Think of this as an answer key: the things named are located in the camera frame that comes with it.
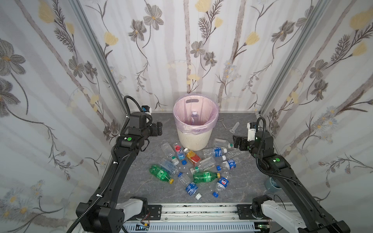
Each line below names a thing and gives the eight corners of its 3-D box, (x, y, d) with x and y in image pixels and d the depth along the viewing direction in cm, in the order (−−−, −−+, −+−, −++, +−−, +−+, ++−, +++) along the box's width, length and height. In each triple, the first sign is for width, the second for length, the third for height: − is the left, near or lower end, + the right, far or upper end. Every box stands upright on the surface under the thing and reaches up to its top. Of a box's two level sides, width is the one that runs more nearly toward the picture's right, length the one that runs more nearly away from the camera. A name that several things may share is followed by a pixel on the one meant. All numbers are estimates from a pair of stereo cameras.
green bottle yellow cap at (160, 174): (149, 172, 90) (147, 169, 85) (154, 167, 92) (152, 163, 87) (170, 187, 84) (169, 183, 80) (174, 180, 87) (174, 176, 82)
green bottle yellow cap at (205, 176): (193, 183, 84) (193, 180, 81) (193, 174, 88) (193, 171, 84) (220, 183, 85) (221, 180, 81) (218, 174, 88) (220, 171, 84)
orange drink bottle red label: (182, 153, 96) (182, 150, 94) (187, 148, 99) (187, 146, 96) (196, 166, 91) (196, 163, 88) (201, 161, 93) (201, 158, 90)
